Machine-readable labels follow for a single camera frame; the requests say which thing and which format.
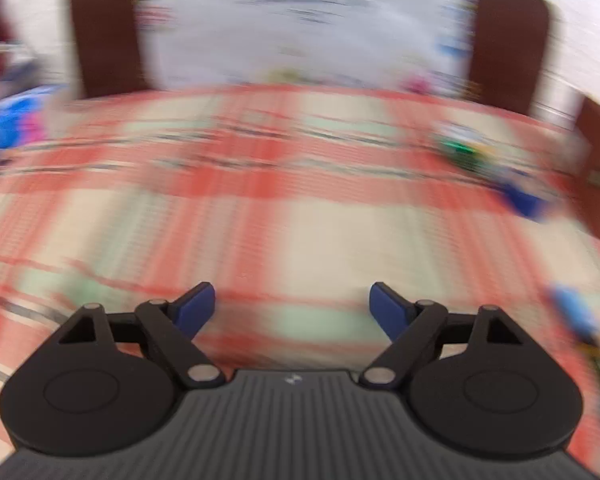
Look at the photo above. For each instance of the blue pink cloth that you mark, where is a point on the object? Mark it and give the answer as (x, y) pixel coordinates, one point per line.
(15, 120)

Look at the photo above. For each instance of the brown wooden headboard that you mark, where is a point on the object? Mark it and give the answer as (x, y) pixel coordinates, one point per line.
(105, 35)

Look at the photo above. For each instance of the light blue plastic piece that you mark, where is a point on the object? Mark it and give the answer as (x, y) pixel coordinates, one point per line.
(575, 310)

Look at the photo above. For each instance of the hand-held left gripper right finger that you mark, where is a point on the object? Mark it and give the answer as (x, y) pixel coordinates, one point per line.
(387, 310)

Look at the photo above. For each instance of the green plastic piece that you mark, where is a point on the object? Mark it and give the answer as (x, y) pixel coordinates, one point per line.
(457, 150)

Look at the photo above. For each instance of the red plaid bed sheet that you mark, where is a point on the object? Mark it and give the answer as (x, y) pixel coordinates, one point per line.
(300, 200)

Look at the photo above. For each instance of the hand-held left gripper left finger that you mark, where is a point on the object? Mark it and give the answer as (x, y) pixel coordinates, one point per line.
(197, 305)

